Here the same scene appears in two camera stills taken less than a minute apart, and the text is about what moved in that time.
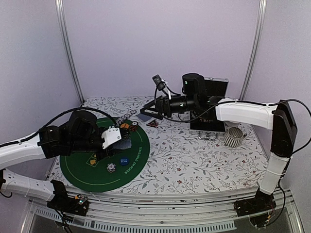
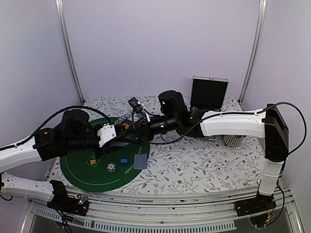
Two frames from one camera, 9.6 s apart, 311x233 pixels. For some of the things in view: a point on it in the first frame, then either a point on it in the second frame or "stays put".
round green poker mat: [82, 170] stays put
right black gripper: [163, 106] -> [146, 131]
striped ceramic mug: [233, 137] stays put
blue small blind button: [124, 161] stays put
